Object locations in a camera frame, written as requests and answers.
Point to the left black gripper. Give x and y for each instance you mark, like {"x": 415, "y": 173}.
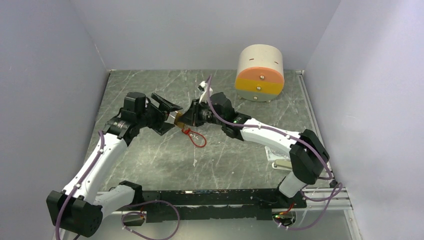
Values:
{"x": 160, "y": 126}

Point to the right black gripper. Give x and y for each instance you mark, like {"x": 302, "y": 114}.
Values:
{"x": 192, "y": 117}

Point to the brass padlock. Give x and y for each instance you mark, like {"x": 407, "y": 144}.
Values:
{"x": 174, "y": 117}

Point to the red cable lock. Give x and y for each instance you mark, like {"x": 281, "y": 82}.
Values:
{"x": 197, "y": 139}

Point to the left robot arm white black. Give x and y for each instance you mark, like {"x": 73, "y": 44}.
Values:
{"x": 78, "y": 207}

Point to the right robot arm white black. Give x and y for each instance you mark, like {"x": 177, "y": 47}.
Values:
{"x": 307, "y": 155}

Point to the cylindrical drawer box orange yellow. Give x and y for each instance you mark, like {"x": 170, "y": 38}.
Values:
{"x": 260, "y": 73}

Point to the white card package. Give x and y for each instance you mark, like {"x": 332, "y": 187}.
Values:
{"x": 273, "y": 155}

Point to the beige white stapler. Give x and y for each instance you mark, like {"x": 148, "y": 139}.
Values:
{"x": 281, "y": 164}

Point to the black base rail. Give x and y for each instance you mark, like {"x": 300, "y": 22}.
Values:
{"x": 258, "y": 203}

